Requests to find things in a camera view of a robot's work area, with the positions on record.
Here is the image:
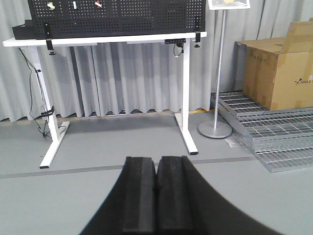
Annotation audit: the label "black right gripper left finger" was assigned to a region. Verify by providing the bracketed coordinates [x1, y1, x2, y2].
[81, 157, 156, 235]

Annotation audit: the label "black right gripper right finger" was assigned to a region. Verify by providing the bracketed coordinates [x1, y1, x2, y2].
[156, 156, 278, 235]

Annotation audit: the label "silver sign stand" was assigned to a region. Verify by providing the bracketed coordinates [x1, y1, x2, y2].
[198, 0, 251, 139]

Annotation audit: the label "white standing desk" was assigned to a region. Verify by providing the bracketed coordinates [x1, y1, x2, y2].
[2, 31, 207, 169]

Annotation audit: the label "stacked metal floor gratings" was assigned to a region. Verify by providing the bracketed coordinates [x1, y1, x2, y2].
[211, 91, 313, 173]

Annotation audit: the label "brown cardboard box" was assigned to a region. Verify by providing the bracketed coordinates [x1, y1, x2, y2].
[238, 20, 313, 111]

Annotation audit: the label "black desk control panel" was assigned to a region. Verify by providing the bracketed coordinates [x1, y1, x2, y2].
[164, 38, 186, 44]

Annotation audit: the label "black right pegboard clamp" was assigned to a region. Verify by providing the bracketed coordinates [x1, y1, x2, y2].
[194, 16, 201, 48]

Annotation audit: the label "black pegboard clamp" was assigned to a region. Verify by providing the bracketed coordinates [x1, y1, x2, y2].
[194, 16, 201, 48]
[44, 23, 56, 56]

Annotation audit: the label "black left pegboard clamp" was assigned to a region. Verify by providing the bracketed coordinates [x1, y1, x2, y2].
[44, 23, 56, 56]

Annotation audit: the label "black perforated pegboard panel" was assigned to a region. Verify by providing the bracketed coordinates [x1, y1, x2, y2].
[28, 0, 206, 39]

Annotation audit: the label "black open tray box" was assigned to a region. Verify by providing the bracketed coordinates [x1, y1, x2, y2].
[12, 20, 36, 40]

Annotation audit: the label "black power cable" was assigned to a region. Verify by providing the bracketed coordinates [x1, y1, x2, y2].
[17, 47, 67, 139]

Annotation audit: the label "red switch on pegboard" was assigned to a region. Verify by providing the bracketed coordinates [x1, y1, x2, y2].
[95, 1, 102, 8]

